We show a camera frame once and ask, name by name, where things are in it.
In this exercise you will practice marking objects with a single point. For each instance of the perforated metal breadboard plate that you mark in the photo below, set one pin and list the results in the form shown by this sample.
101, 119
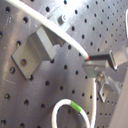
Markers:
28, 102

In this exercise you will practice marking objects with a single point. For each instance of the grey metal cable clip bracket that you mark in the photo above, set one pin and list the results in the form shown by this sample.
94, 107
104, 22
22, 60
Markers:
38, 47

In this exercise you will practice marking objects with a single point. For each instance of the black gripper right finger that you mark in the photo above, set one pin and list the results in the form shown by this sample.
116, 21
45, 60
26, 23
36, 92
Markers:
115, 56

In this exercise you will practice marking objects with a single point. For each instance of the small grey metal clip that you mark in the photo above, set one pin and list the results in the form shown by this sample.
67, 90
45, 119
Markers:
59, 18

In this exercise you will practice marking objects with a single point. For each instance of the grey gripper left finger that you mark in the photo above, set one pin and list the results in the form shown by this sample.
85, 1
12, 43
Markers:
107, 79

